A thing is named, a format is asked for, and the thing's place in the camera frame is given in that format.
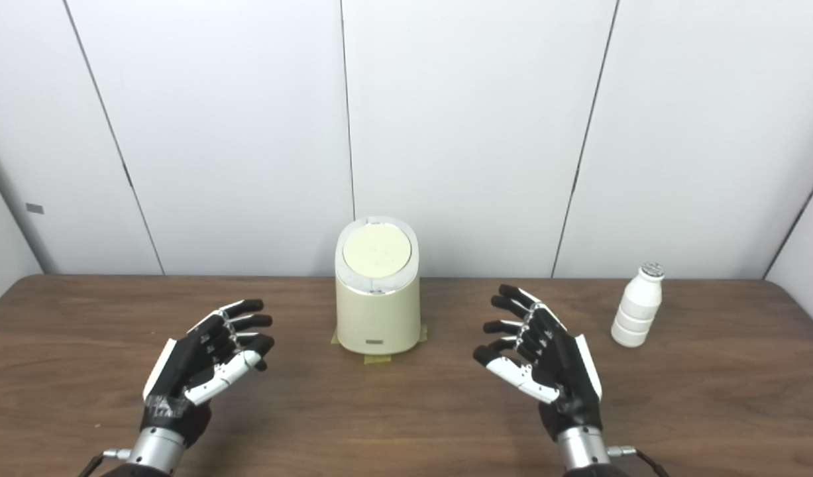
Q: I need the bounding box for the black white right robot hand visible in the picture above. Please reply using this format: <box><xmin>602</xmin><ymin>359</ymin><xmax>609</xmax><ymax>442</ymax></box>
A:
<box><xmin>473</xmin><ymin>284</ymin><xmax>604</xmax><ymax>441</ymax></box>

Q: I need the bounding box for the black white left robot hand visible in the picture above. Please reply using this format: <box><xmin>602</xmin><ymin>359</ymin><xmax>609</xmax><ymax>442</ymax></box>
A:
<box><xmin>140</xmin><ymin>299</ymin><xmax>275</xmax><ymax>448</ymax></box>

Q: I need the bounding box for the small white plastic bottle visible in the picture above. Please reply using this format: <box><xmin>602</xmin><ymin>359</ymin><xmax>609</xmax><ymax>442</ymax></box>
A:
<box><xmin>611</xmin><ymin>262</ymin><xmax>666</xmax><ymax>348</ymax></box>

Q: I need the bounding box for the cream-colored lidded bin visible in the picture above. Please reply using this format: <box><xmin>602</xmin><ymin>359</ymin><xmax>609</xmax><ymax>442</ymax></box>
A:
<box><xmin>335</xmin><ymin>215</ymin><xmax>421</xmax><ymax>355</ymax></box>

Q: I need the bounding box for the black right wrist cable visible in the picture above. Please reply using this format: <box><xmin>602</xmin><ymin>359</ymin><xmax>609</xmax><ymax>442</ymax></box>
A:
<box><xmin>608</xmin><ymin>445</ymin><xmax>669</xmax><ymax>477</ymax></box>

